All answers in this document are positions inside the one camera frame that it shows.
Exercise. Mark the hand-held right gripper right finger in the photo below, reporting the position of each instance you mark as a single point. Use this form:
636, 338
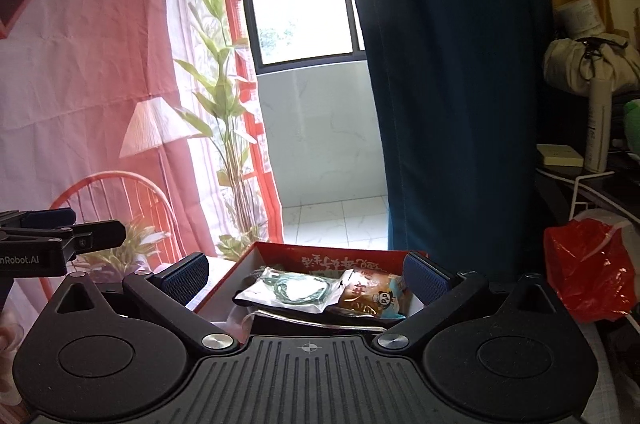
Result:
425, 281

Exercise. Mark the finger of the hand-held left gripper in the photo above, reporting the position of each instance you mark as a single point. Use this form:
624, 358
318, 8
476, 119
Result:
95, 235
47, 218

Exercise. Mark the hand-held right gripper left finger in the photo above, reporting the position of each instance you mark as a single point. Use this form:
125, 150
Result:
187, 281

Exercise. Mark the packaged bread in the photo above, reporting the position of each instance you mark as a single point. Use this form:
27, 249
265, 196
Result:
370, 296

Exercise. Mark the red strawberry print box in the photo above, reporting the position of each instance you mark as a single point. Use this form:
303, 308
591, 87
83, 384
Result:
280, 256

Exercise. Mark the black desk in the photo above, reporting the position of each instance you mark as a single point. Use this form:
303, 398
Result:
555, 199

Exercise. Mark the red plastic bag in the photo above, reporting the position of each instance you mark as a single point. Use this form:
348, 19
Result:
585, 269

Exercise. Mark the pale yellow small box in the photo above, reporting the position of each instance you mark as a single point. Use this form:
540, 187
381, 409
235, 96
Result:
560, 154

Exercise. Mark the blue curtain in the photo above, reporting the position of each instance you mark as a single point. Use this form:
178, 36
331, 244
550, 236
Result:
450, 79

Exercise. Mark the white bottle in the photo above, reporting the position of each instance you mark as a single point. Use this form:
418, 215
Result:
599, 124

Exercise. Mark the white jar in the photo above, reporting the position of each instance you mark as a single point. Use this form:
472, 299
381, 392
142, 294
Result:
580, 18

